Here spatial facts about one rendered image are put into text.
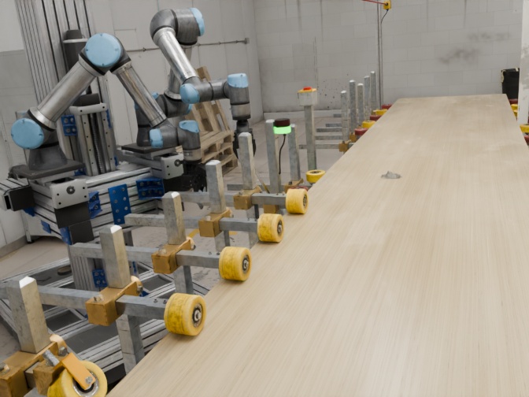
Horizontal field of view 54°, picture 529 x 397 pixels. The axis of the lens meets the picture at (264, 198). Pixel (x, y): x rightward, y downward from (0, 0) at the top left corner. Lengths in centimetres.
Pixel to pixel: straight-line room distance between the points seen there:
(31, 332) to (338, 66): 905
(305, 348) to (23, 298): 50
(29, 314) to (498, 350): 82
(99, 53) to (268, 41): 815
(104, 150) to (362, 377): 182
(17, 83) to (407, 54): 682
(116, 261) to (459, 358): 70
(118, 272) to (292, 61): 895
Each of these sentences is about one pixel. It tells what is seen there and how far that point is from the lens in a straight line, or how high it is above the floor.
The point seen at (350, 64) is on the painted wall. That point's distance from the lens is 974.
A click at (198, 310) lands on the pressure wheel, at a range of 109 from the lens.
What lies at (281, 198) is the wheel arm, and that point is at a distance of 172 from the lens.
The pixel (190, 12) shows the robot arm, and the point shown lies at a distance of 232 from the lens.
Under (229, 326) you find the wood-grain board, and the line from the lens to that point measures 111.
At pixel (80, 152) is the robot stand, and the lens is 250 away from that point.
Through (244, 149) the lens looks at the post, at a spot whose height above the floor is 111.
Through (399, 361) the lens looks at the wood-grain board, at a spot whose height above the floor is 90.
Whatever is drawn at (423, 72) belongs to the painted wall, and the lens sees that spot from 963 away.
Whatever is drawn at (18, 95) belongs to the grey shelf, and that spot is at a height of 122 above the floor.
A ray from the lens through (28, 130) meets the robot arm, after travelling 212.
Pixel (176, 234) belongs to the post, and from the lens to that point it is 137.
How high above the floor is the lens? 146
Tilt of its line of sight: 17 degrees down
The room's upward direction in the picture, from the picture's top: 5 degrees counter-clockwise
